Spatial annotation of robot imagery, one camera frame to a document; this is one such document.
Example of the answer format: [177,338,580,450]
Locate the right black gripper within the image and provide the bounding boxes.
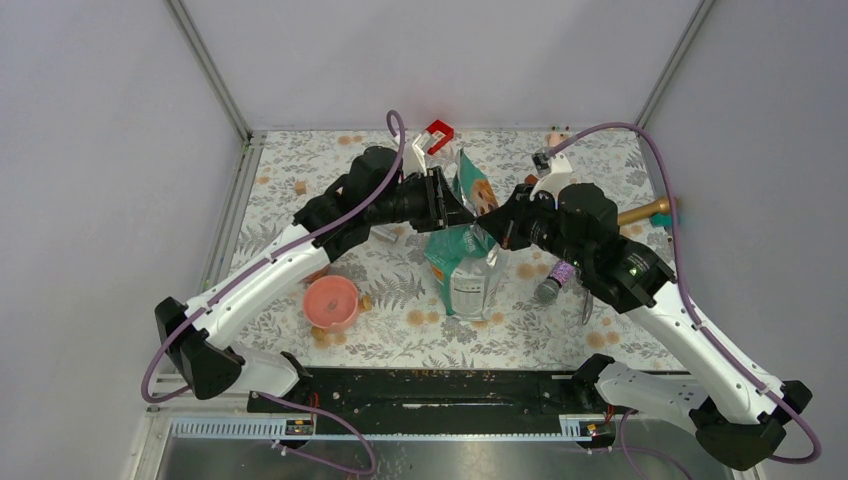
[476,182,591,270]

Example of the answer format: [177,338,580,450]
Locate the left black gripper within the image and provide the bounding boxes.
[370,167,477,234]

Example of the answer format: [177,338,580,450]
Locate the green silver pet food bag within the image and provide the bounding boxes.
[424,150,507,322]

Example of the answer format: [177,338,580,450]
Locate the metal scissors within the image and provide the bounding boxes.
[581,293,594,325]

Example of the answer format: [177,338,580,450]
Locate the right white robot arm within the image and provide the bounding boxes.
[478,183,812,471]

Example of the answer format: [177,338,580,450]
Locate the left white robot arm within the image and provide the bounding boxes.
[154,146,475,411]

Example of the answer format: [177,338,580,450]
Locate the pink pet bowl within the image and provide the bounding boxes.
[302,275,360,333]

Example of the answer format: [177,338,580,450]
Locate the purple glitter microphone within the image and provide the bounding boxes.
[534,261,576,305]

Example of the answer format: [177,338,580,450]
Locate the silver microphone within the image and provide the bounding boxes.
[371,226,399,244]

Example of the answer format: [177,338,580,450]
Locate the red small box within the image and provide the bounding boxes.
[422,120,455,156]

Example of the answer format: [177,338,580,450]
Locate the pink cylinder toy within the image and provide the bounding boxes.
[547,131,570,148]

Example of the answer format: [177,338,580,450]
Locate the floral table mat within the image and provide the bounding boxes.
[232,131,680,371]

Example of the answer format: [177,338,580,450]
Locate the teal small block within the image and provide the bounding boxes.
[649,213,673,229]

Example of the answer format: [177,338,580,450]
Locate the gold microphone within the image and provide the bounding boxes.
[617,196,671,226]

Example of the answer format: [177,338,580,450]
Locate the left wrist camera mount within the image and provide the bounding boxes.
[402,130,444,177]

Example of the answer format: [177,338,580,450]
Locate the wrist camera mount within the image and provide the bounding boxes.
[402,130,444,177]
[531,151,573,200]

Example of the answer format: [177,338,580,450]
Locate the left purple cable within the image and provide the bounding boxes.
[140,109,407,405]

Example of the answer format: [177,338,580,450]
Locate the purple cable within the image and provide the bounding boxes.
[140,109,407,405]
[536,121,823,465]

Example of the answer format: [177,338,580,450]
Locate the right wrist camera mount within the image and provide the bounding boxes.
[531,151,573,200]

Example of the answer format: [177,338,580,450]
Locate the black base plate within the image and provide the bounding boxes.
[247,367,626,436]

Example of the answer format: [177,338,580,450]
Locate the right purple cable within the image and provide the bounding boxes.
[536,121,823,465]

